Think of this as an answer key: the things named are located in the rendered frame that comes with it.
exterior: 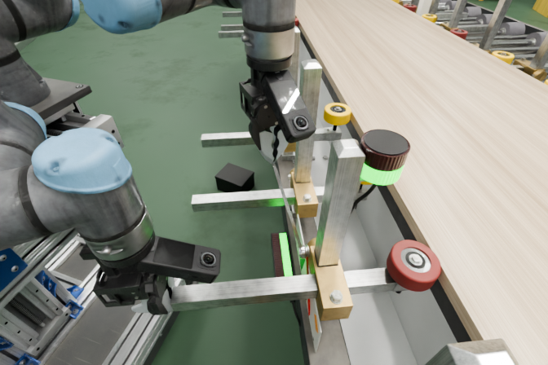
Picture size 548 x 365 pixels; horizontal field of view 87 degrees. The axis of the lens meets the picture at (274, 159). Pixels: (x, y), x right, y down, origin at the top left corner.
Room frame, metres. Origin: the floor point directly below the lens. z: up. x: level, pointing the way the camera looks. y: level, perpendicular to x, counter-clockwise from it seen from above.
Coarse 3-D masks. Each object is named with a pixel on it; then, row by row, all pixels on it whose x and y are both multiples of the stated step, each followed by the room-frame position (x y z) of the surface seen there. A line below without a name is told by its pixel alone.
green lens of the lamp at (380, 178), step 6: (366, 168) 0.28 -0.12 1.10; (402, 168) 0.28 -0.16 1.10; (366, 174) 0.28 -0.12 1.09; (372, 174) 0.27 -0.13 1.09; (378, 174) 0.27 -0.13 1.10; (384, 174) 0.27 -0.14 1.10; (390, 174) 0.27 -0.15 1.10; (396, 174) 0.27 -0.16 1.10; (366, 180) 0.28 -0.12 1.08; (372, 180) 0.27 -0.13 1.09; (378, 180) 0.27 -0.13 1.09; (384, 180) 0.27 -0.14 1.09; (390, 180) 0.27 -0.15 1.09; (396, 180) 0.27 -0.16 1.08
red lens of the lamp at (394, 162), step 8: (360, 144) 0.30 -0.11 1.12; (408, 144) 0.29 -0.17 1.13; (368, 152) 0.28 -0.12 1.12; (376, 152) 0.28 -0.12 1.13; (408, 152) 0.28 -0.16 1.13; (368, 160) 0.28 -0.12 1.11; (376, 160) 0.27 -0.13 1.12; (384, 160) 0.27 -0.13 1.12; (392, 160) 0.27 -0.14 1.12; (400, 160) 0.27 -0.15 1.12; (376, 168) 0.27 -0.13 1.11; (384, 168) 0.27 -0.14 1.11; (392, 168) 0.27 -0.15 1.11
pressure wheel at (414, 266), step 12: (408, 240) 0.30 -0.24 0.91; (396, 252) 0.28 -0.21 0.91; (408, 252) 0.28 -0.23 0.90; (420, 252) 0.28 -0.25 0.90; (432, 252) 0.28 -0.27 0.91; (396, 264) 0.26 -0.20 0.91; (408, 264) 0.26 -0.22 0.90; (420, 264) 0.26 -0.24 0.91; (432, 264) 0.26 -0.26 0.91; (396, 276) 0.25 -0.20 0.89; (408, 276) 0.24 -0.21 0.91; (420, 276) 0.24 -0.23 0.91; (432, 276) 0.24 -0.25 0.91; (408, 288) 0.23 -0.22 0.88; (420, 288) 0.23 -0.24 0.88
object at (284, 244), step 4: (280, 236) 0.46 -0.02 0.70; (284, 236) 0.46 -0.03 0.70; (284, 240) 0.44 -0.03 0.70; (284, 244) 0.43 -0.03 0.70; (284, 248) 0.42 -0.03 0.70; (288, 248) 0.42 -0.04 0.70; (284, 252) 0.41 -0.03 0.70; (288, 252) 0.41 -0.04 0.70; (284, 256) 0.40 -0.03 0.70; (288, 256) 0.40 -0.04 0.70; (284, 260) 0.39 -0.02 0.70; (288, 260) 0.39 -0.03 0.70; (284, 264) 0.38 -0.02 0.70; (288, 264) 0.38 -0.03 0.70; (284, 268) 0.37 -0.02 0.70; (288, 268) 0.37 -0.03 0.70; (288, 272) 0.36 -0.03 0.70
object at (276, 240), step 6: (276, 234) 0.46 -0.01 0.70; (276, 240) 0.44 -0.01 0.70; (276, 246) 0.43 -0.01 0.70; (276, 252) 0.41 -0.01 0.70; (276, 258) 0.39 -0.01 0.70; (276, 264) 0.38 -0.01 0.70; (276, 270) 0.36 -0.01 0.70; (282, 270) 0.36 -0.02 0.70; (276, 276) 0.35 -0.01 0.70; (282, 276) 0.35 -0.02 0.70
